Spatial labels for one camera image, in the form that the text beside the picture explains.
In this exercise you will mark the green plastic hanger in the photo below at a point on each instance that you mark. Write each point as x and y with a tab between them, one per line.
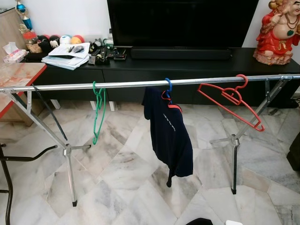
97	93

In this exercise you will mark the red plastic hanger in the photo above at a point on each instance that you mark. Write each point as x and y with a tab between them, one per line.
231	96

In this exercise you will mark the blue plastic hanger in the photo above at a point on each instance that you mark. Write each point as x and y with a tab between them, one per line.
169	84

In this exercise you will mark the red laughing Buddha figurine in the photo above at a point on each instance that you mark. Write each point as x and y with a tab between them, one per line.
274	42

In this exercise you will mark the black TV cabinet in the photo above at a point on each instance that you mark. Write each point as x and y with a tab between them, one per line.
187	65

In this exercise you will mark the navy shirt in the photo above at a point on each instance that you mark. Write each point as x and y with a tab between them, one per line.
168	136

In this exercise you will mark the black television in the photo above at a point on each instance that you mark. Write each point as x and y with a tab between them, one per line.
183	23

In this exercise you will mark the silver metal clothes rack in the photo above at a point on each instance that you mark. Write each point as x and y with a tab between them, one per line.
131	83

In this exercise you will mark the green and white container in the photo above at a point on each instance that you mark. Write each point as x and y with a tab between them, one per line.
108	41

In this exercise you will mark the orange plush ball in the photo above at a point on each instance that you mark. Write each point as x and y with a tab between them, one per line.
78	39

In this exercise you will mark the stack of white papers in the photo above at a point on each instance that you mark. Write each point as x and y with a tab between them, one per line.
65	58

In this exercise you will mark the white and blue ball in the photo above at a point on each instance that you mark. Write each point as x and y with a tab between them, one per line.
65	39

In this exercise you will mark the black plush ball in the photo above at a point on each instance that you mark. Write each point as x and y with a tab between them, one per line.
54	41

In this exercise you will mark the red lidded jar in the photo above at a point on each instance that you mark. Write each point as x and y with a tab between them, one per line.
33	47

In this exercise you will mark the gold trophy cup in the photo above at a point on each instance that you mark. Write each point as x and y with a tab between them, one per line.
23	28

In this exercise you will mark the white tissue pack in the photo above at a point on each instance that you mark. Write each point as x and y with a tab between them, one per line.
14	55

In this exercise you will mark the blue trophy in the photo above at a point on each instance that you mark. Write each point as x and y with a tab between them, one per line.
19	7

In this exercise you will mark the light wooden cabinet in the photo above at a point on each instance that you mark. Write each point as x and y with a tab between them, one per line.
9	28

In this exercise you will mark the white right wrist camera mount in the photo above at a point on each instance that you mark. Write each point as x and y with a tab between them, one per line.
234	223

